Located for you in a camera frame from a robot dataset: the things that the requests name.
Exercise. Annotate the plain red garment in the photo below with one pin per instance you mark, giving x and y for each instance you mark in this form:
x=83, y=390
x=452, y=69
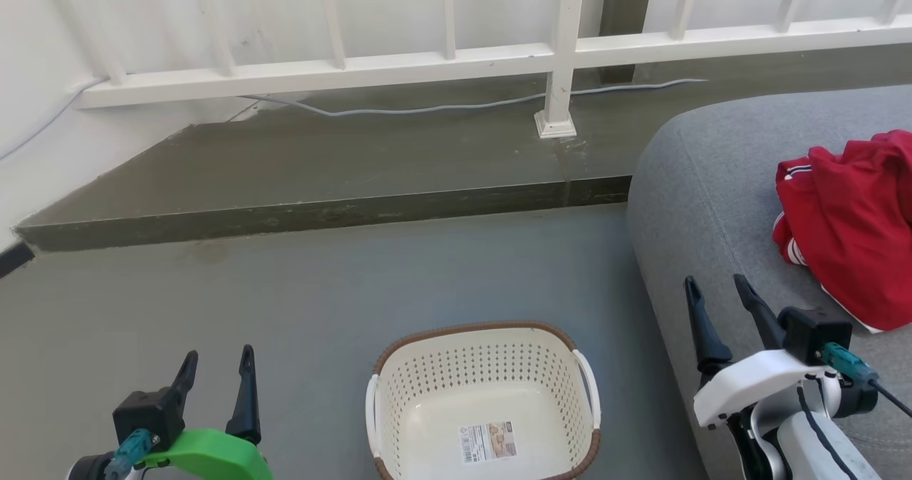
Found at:
x=890, y=159

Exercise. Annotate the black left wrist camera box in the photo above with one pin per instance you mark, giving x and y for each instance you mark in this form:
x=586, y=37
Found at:
x=149, y=417

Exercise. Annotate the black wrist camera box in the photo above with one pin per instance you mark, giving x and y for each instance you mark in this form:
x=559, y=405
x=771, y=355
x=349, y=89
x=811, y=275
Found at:
x=149, y=417
x=816, y=334

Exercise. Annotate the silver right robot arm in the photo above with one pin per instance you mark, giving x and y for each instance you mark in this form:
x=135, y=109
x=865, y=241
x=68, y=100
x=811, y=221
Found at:
x=812, y=444

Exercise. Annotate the paper basket label sticker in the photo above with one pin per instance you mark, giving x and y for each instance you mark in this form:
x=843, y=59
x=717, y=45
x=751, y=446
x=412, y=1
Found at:
x=488, y=442

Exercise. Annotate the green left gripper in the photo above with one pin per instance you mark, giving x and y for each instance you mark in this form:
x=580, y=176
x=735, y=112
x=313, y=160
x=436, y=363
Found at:
x=214, y=458

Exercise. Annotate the grey fabric sofa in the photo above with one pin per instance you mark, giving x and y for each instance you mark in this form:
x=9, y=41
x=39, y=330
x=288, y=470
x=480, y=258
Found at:
x=705, y=195

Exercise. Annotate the cream perforated laundry basket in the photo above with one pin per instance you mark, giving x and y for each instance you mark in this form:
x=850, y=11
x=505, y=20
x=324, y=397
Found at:
x=484, y=366

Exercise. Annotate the white metal railing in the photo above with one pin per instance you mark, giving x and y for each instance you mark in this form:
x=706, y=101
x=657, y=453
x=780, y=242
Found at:
x=356, y=70

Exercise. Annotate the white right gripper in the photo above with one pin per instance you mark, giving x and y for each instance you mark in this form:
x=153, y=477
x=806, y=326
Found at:
x=748, y=384

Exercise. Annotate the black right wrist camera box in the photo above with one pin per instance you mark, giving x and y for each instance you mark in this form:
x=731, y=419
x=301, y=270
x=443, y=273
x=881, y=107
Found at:
x=816, y=334

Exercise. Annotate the red garment white striped trim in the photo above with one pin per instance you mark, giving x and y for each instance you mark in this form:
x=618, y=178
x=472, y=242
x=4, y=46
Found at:
x=841, y=252

